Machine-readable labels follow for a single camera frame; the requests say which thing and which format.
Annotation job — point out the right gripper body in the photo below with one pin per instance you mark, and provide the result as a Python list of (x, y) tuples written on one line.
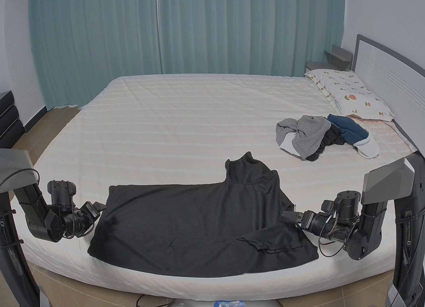
[(315, 224)]

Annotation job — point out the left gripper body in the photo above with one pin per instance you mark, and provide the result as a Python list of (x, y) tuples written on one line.
[(87, 216)]

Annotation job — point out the black T-shirt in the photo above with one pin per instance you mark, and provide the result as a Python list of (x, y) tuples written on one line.
[(182, 219)]

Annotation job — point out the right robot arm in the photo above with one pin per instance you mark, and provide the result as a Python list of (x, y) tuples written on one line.
[(373, 226)]

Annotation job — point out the pile of clothes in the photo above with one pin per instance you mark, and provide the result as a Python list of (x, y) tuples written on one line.
[(308, 133)]

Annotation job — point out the bed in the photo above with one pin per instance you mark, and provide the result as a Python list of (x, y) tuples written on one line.
[(199, 116)]

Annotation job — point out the white printed pillow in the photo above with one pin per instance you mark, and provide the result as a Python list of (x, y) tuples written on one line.
[(348, 93)]

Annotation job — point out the grey bedside table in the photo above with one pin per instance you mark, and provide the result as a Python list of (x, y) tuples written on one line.
[(338, 56)]

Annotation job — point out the blue-green curtain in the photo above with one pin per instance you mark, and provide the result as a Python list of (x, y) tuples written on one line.
[(93, 33), (249, 17)]

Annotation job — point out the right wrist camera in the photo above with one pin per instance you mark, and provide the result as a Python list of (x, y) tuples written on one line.
[(328, 207)]

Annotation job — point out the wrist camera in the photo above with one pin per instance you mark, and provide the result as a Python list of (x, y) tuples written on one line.
[(328, 207), (72, 194)]

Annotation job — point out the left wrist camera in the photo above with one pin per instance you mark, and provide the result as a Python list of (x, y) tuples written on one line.
[(72, 194)]

